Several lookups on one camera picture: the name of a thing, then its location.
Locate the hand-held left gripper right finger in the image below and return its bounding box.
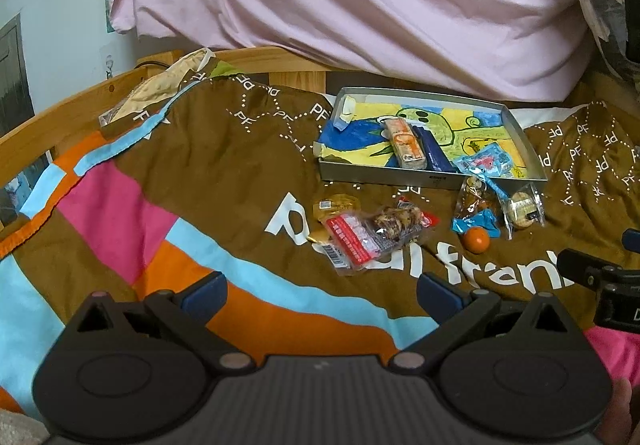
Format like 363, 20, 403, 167
387, 272, 576, 373

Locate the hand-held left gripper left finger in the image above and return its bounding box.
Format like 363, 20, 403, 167
65, 271, 256, 373

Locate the small orange ball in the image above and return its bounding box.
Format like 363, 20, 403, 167
462, 226, 490, 254

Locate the round cookie black-label packet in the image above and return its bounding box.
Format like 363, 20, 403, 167
502, 185, 546, 241

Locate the brown nut snack packet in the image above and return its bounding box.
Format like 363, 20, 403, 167
367, 197, 441, 243

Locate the gold coin candy bag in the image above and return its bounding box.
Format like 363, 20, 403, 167
451, 175, 508, 238

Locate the red-label clear snack packet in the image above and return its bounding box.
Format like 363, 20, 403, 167
320, 211, 388, 277

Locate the grey shallow tray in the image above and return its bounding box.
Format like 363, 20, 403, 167
315, 86, 547, 190

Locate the round cookie orange-label packet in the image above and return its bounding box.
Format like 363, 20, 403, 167
307, 193, 362, 243

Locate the light blue snack packet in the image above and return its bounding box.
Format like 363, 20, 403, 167
452, 145, 513, 178

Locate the dark blue snack packet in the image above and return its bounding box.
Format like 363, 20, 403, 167
412, 122, 458, 173

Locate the orange white wafer packet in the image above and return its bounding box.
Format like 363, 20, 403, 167
384, 117, 430, 170

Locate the brown multicolour printed blanket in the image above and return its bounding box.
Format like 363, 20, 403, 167
0, 67, 640, 421

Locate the dinosaur crayon drawing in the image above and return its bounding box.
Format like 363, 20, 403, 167
322, 97, 531, 176

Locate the beige cloth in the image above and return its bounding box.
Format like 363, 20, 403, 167
100, 47, 216, 128

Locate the black garment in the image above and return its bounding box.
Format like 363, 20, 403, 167
597, 0, 640, 76

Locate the white fluffy blanket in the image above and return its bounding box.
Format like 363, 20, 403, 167
0, 407, 51, 445

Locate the floral grey cloth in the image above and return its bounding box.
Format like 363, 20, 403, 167
565, 0, 640, 86

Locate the grey door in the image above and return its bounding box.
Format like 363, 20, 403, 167
0, 15, 36, 140

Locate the pink bed sheet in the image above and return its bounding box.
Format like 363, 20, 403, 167
102, 0, 596, 103

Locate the wooden bed frame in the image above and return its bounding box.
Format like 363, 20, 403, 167
0, 46, 331, 166

